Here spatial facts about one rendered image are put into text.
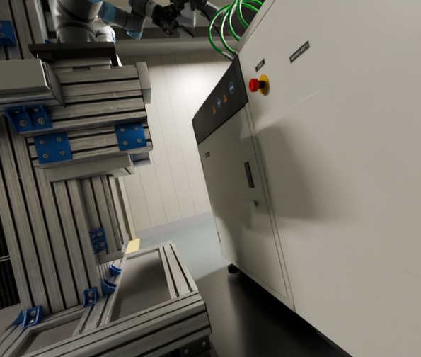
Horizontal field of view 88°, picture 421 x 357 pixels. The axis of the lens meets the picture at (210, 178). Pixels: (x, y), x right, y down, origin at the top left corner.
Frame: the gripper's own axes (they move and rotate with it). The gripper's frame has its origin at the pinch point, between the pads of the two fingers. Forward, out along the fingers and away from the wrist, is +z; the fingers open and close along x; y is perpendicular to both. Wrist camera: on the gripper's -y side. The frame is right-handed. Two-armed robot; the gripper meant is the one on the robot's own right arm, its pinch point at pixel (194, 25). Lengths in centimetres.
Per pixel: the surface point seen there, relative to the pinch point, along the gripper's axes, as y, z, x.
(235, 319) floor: 11, 122, 3
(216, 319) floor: 18, 122, -1
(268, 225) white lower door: -3, 86, 18
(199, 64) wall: -80, -95, -205
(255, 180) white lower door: -3, 69, 16
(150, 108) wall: 1, -42, -207
